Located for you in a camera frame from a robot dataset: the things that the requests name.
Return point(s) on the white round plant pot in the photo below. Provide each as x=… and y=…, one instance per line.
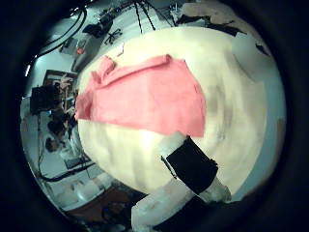
x=252, y=53

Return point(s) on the black camera tripod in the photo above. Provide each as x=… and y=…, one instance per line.
x=139, y=16

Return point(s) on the person with dark hair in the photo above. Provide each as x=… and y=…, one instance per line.
x=58, y=126
x=52, y=144

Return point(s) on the black office chair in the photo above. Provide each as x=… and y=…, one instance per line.
x=99, y=29

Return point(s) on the orange button-up shirt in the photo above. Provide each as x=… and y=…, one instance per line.
x=148, y=96

